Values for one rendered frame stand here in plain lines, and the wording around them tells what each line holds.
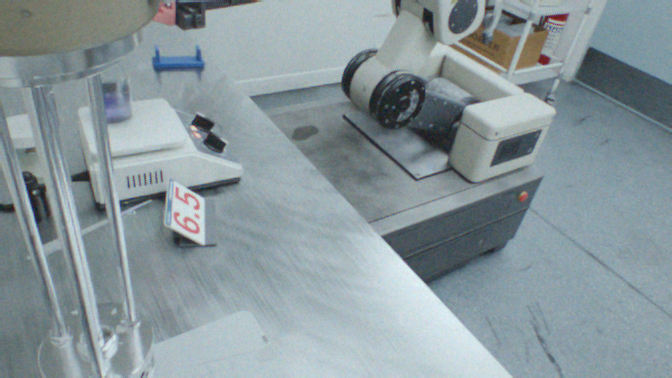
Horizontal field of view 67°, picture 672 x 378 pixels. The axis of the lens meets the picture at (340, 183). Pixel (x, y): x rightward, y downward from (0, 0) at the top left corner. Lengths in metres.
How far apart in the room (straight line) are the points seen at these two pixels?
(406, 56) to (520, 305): 0.90
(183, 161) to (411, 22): 0.90
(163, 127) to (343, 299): 0.33
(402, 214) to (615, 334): 0.86
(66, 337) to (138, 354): 0.05
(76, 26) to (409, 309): 0.52
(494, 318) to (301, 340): 1.21
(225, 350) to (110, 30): 0.41
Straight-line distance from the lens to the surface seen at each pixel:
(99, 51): 0.21
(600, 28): 3.59
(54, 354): 0.38
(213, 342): 0.56
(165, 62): 1.10
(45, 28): 0.19
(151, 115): 0.76
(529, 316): 1.80
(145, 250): 0.67
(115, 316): 0.39
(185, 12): 0.68
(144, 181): 0.72
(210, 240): 0.67
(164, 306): 0.61
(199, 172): 0.73
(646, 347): 1.94
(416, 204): 1.43
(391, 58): 1.45
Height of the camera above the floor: 1.22
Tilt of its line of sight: 36 degrees down
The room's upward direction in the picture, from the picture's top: 11 degrees clockwise
